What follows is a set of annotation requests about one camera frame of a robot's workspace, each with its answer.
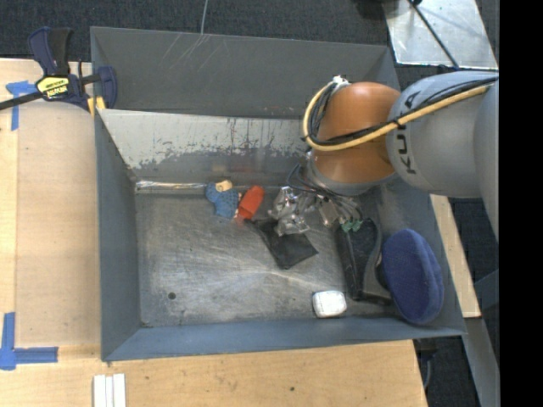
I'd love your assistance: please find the dark blue oval cushion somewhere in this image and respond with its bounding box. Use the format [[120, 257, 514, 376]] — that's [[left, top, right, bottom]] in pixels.
[[378, 227, 445, 326]]

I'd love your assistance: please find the blue dotted toy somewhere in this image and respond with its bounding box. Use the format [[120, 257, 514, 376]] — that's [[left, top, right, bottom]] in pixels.
[[204, 179, 244, 220]]

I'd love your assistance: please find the red-orange toy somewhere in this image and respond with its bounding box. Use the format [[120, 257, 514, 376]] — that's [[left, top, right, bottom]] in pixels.
[[236, 185, 266, 223]]

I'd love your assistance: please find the black cloth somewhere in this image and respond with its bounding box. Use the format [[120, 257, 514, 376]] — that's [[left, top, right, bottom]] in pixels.
[[254, 219, 320, 270]]

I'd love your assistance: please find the small white box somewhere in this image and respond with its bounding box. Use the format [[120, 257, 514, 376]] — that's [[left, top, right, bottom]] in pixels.
[[311, 290, 349, 319]]

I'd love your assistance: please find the grey metal bin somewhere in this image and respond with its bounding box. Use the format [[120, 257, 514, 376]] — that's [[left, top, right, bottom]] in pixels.
[[89, 25, 468, 363]]

